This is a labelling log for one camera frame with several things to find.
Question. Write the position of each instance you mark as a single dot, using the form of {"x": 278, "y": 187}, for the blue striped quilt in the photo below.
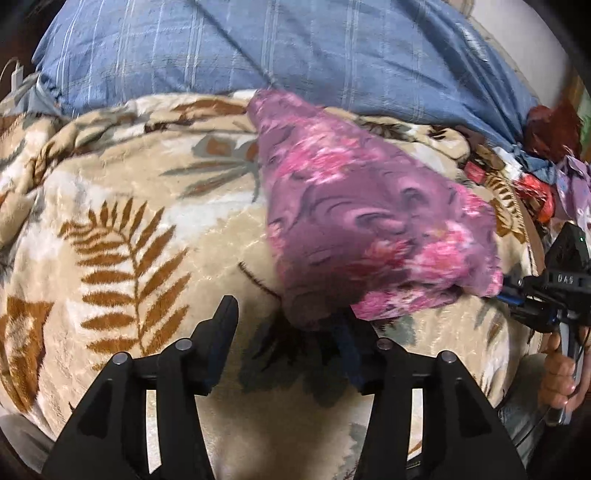
{"x": 277, "y": 46}

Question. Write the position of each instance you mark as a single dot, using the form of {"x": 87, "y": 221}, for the blue white cloth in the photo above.
{"x": 535, "y": 161}

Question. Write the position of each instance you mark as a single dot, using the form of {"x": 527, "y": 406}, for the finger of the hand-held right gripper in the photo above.
{"x": 511, "y": 295}

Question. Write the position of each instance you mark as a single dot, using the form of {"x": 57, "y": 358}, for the dark red cloth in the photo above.
{"x": 554, "y": 129}

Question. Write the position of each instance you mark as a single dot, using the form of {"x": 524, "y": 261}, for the person's right hand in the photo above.
{"x": 556, "y": 369}

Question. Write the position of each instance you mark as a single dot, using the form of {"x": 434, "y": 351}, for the beige leaf-print blanket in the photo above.
{"x": 115, "y": 240}

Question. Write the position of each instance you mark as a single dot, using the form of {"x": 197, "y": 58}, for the white charger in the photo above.
{"x": 18, "y": 76}

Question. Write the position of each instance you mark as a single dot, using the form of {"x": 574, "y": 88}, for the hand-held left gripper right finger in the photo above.
{"x": 347, "y": 344}

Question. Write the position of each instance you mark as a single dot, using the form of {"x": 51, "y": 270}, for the lilac printed cloth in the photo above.
{"x": 572, "y": 189}

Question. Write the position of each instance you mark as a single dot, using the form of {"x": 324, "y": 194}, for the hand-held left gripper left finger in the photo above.
{"x": 225, "y": 318}

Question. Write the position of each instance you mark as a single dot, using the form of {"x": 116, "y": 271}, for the purple floral garment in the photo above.
{"x": 369, "y": 207}

